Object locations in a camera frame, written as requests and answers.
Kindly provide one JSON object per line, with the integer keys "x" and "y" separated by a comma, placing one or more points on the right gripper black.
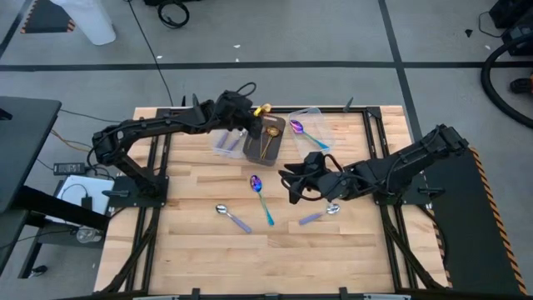
{"x": 325, "y": 183}

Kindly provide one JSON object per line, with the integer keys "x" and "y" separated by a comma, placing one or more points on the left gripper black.
{"x": 233, "y": 110}

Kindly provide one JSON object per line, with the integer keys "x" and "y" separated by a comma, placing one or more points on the gold spoon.
{"x": 267, "y": 108}
{"x": 272, "y": 131}
{"x": 262, "y": 150}

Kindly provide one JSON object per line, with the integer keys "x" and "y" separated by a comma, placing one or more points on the dark grey plastic storage bin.
{"x": 275, "y": 154}

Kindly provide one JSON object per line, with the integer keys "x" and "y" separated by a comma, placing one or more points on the iridescent rainbow spoon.
{"x": 296, "y": 126}
{"x": 255, "y": 182}

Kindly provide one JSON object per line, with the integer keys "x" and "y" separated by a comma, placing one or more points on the clear plastic storage bin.
{"x": 316, "y": 121}
{"x": 220, "y": 154}

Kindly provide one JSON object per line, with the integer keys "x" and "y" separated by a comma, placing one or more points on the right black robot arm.
{"x": 395, "y": 166}

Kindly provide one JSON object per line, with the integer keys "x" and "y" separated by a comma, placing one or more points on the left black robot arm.
{"x": 166, "y": 121}

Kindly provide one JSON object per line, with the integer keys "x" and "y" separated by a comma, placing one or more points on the white flat box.
{"x": 98, "y": 189}

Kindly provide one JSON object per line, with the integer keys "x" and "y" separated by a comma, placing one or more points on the large hazard-striped black mat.
{"x": 466, "y": 216}

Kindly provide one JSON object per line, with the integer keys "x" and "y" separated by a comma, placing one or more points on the small black power brick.
{"x": 86, "y": 203}

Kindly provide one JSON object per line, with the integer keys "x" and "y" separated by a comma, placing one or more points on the black power adapter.
{"x": 68, "y": 168}

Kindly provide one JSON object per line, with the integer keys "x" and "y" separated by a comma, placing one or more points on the white plastic cylinder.
{"x": 89, "y": 21}

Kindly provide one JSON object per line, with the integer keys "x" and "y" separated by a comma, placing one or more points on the clear plastic bottle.
{"x": 88, "y": 235}

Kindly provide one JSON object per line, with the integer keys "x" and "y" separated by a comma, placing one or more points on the black desk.
{"x": 25, "y": 146}

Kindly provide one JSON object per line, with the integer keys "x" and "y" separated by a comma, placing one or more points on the small hazard-striped black mat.
{"x": 46, "y": 18}

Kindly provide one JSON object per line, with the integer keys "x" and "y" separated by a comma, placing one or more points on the black equipment case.
{"x": 512, "y": 12}

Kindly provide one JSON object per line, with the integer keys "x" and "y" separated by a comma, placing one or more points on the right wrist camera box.
{"x": 315, "y": 159}

